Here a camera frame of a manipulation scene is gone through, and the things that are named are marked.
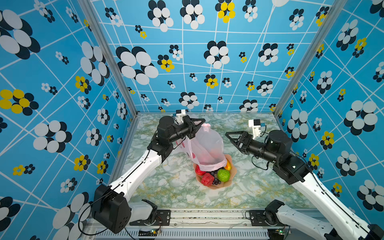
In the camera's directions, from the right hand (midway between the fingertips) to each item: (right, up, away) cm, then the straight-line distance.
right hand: (229, 137), depth 62 cm
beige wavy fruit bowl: (+7, -22, +22) cm, 32 cm away
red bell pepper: (-8, -23, +14) cm, 28 cm away
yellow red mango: (+5, -18, +22) cm, 29 cm away
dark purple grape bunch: (-3, -25, +20) cm, 32 cm away
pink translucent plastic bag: (-8, -8, +24) cm, 27 cm away
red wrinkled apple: (-13, -20, +18) cm, 30 cm away
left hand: (-9, +8, +3) cm, 12 cm away
